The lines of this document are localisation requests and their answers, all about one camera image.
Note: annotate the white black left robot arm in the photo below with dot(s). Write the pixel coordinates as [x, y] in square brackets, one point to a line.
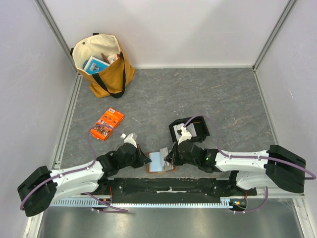
[44, 187]

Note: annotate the white slotted cable duct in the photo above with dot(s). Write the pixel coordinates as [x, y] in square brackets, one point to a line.
[90, 202]

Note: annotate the tan leather card holder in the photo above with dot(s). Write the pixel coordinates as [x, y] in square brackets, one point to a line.
[158, 165]

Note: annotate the mustard yellow tote bag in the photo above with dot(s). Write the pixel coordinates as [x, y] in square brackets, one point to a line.
[113, 80]

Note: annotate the aluminium frame rail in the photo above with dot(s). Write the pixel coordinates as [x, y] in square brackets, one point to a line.
[59, 150]

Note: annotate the black card box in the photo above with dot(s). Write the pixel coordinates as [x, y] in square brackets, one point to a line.
[201, 128]

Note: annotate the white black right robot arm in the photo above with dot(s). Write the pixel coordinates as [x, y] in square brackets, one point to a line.
[274, 167]

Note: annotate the orange product box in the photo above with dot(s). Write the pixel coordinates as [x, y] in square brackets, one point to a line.
[106, 124]

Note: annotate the white item in bag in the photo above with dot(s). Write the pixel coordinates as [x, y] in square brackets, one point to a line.
[113, 58]

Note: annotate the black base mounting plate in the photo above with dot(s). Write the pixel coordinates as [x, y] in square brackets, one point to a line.
[212, 186]

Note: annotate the white printed card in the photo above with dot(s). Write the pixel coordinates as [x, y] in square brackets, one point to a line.
[165, 165]

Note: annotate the stack of white cards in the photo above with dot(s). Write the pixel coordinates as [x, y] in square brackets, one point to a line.
[190, 128]

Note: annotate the brown item in bag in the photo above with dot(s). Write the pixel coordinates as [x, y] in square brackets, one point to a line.
[104, 58]

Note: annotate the blue book in bag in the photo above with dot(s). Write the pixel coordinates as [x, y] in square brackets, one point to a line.
[94, 65]

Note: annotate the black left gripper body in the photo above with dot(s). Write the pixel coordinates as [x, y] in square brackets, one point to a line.
[135, 161]

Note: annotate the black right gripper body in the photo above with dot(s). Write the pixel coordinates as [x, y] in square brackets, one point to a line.
[176, 153]

